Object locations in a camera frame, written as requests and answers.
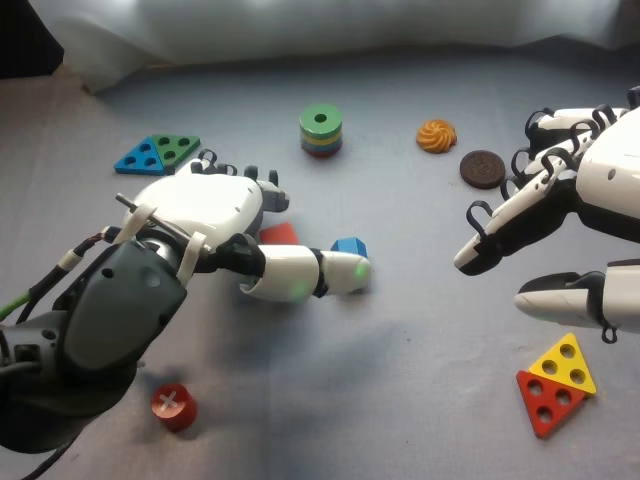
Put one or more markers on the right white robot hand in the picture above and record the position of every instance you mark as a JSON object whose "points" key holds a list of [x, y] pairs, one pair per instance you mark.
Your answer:
{"points": [[615, 175]]}

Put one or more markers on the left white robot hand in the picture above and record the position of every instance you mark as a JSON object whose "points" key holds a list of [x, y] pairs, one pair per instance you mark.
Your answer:
{"points": [[200, 205]]}

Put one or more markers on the red block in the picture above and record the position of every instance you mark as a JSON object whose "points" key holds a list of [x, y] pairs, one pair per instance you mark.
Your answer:
{"points": [[280, 235]]}

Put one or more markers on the blue hexagonal block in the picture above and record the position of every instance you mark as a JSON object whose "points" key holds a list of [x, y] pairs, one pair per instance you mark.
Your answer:
{"points": [[350, 247]]}

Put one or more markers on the green triangle block with holes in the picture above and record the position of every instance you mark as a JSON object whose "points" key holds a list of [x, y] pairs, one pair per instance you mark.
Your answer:
{"points": [[173, 146]]}

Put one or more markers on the blue triangle with holes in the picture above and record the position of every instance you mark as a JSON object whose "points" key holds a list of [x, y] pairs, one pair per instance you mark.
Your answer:
{"points": [[144, 156]]}

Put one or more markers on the yellow triangle piece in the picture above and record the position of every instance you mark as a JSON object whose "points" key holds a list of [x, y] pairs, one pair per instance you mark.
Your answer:
{"points": [[565, 365]]}

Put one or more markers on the red triangle piece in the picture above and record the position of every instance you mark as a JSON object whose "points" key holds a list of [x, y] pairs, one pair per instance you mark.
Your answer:
{"points": [[549, 399]]}

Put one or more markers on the dark chocolate sandwich cookie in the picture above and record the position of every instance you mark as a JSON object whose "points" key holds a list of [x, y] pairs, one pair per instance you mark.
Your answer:
{"points": [[480, 167]]}

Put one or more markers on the orange swirl cookie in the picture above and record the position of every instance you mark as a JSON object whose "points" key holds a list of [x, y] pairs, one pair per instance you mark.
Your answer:
{"points": [[436, 136]]}

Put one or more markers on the white curtain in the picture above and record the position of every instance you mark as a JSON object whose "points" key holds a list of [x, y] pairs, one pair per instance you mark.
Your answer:
{"points": [[300, 25]]}

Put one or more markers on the red cylinder with white cross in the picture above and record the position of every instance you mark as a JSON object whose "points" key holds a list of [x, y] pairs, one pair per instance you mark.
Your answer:
{"points": [[175, 420]]}

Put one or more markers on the grey table cloth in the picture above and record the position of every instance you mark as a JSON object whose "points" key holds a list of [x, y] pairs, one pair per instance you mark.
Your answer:
{"points": [[350, 375]]}

